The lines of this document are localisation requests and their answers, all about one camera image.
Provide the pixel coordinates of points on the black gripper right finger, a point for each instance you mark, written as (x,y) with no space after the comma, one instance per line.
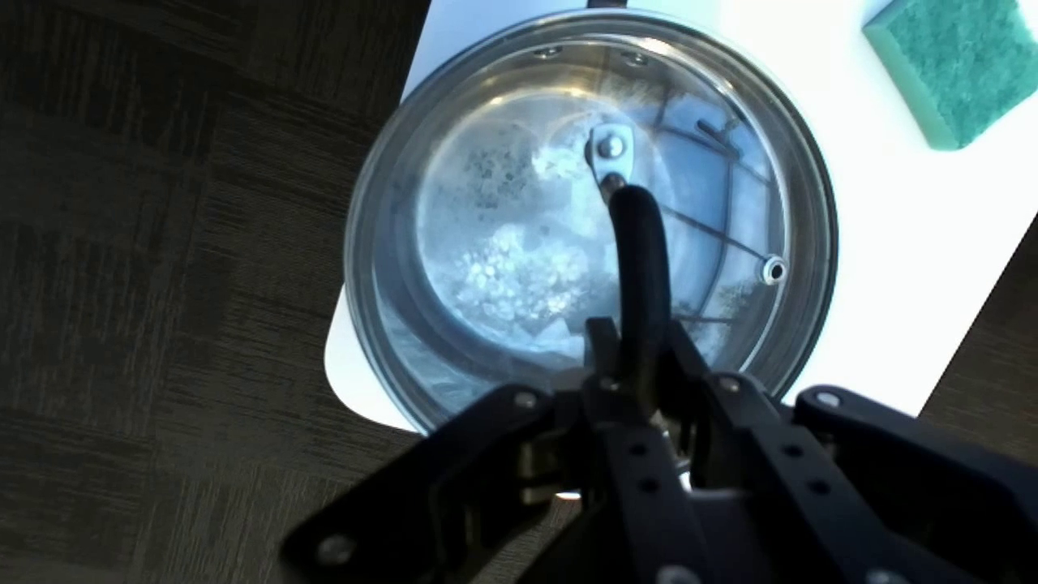
(843,488)

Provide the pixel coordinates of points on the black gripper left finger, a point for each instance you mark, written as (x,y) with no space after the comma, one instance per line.
(519,488)

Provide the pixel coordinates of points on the green sponge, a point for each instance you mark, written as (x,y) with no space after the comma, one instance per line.
(959,67)

